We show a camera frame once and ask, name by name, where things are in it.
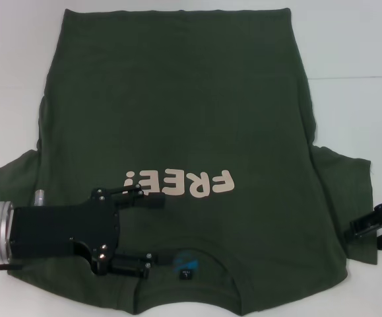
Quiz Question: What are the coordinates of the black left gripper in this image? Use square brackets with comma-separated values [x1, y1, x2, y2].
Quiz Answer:
[7, 185, 178, 279]

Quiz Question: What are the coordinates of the dark green printed t-shirt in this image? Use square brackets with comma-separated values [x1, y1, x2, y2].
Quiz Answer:
[0, 7, 378, 317]

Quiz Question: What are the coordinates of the left gripper cable with plugs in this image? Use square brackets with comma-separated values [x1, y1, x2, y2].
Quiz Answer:
[0, 262, 23, 274]

